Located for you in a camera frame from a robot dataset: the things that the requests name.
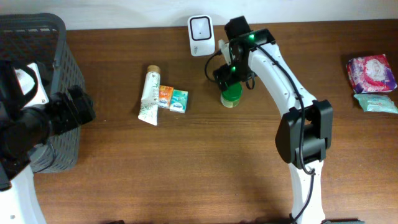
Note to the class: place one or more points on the white bamboo print tube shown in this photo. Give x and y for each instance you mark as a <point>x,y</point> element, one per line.
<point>150,96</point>

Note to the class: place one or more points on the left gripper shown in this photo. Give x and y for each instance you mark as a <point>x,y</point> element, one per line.
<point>71,115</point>

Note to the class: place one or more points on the orange tissue packet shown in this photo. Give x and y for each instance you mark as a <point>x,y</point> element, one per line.
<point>165,96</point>

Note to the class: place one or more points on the green lid jar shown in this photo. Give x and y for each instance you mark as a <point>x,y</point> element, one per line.
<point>231,97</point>

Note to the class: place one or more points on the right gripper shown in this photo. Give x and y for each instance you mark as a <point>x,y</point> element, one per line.
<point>225,70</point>

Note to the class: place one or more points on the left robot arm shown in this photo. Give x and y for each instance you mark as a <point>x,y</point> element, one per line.
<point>26,123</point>

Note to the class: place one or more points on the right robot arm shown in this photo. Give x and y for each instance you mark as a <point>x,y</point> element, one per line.
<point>304,132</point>

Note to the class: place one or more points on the mint toilet tissue pack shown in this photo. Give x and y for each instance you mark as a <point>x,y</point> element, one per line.
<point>376,103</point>

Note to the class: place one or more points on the teal tissue packet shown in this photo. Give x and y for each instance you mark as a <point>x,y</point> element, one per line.
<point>178,101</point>

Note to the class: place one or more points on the red purple snack bag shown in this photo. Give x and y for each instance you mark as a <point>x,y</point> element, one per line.
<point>371,74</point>

